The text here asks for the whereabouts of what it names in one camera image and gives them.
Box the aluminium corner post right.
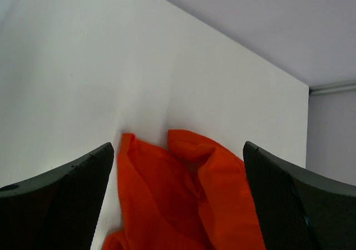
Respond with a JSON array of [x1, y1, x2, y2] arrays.
[[309, 84, 356, 96]]

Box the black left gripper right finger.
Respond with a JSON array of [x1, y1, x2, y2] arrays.
[[243, 141, 355, 249]]

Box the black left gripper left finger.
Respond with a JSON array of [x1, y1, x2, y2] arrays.
[[1, 143, 114, 249]]

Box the orange shorts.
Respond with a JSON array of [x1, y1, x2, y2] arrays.
[[103, 129, 265, 249]]

